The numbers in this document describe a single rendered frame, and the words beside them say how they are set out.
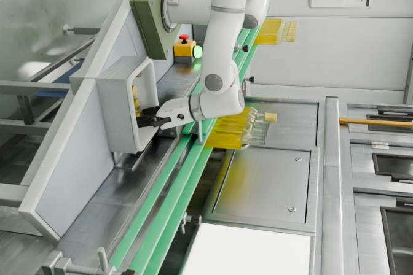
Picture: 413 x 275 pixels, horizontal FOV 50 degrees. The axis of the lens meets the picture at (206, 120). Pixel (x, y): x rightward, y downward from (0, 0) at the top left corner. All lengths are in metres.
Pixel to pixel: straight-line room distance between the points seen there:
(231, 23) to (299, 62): 6.53
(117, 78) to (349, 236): 0.78
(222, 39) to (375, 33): 6.47
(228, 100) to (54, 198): 0.48
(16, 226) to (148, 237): 0.58
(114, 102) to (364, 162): 0.96
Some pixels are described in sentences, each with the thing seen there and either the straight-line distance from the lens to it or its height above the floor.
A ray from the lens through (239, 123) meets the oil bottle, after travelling 1.51.
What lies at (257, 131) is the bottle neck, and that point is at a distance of 1.50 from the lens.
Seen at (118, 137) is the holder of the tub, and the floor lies 0.78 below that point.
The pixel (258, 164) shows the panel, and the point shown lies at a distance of 1.58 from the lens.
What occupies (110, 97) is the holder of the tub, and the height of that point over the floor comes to 0.78.
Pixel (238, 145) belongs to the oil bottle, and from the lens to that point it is 1.45.
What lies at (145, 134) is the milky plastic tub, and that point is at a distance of 1.29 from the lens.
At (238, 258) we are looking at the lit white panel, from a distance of 1.22.
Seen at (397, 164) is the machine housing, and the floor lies 1.60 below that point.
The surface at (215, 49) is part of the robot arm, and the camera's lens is 1.06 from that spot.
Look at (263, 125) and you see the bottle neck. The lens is 1.55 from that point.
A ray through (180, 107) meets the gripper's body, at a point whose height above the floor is 0.95.
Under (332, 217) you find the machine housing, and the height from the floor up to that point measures 1.36.
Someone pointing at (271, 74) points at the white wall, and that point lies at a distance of 7.72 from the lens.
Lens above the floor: 1.30
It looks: 14 degrees down
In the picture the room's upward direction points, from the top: 94 degrees clockwise
